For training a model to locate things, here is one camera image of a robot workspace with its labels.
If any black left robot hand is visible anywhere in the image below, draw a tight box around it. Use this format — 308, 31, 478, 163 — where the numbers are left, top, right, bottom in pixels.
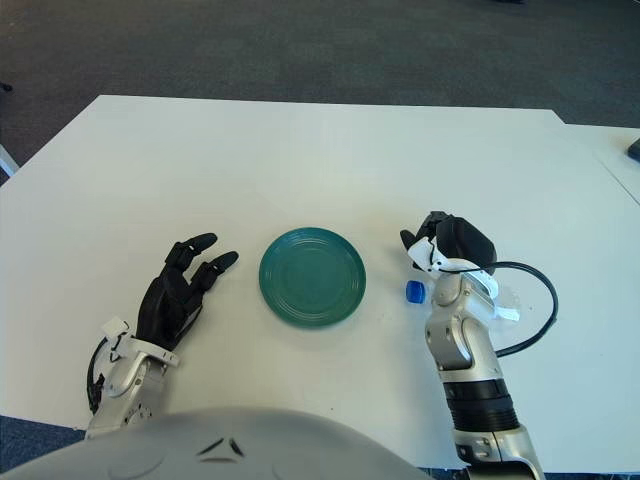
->
135, 232, 240, 351

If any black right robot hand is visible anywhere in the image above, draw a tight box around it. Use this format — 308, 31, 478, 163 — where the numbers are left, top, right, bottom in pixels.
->
399, 211, 498, 276

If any clear bottle with blue cap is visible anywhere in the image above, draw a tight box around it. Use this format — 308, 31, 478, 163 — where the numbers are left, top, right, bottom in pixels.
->
403, 272, 524, 324

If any teal green round plate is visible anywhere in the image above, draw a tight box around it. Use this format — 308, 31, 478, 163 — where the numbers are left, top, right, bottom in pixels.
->
258, 227, 368, 330

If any grey robot torso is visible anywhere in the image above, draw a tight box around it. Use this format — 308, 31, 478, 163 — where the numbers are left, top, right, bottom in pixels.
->
0, 407, 426, 480

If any white desk leg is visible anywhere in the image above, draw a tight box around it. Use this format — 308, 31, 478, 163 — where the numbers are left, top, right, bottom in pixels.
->
0, 144, 21, 177

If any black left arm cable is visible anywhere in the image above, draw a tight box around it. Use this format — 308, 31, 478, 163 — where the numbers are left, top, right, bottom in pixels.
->
85, 337, 114, 416

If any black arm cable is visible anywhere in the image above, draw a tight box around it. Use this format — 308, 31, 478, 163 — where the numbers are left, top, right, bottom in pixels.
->
85, 337, 114, 416
479, 260, 560, 359

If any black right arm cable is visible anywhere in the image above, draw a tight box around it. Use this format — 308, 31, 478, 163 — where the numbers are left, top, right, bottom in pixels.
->
479, 260, 560, 359

